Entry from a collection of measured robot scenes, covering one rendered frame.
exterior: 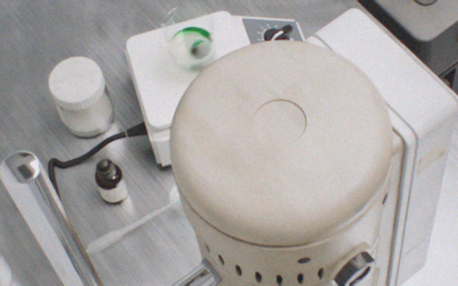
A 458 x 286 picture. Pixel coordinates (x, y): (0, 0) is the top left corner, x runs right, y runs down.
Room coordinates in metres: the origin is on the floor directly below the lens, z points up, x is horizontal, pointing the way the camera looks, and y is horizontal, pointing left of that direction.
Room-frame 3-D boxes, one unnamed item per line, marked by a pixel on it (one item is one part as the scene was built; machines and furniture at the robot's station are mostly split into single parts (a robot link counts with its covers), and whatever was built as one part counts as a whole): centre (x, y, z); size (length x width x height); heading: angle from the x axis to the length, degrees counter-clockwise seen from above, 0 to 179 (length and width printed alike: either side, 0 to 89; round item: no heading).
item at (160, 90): (0.63, 0.03, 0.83); 0.12 x 0.12 x 0.01; 8
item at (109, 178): (0.54, 0.13, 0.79); 0.03 x 0.03 x 0.07
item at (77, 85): (0.64, 0.15, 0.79); 0.06 x 0.06 x 0.08
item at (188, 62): (0.63, 0.02, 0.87); 0.06 x 0.05 x 0.08; 145
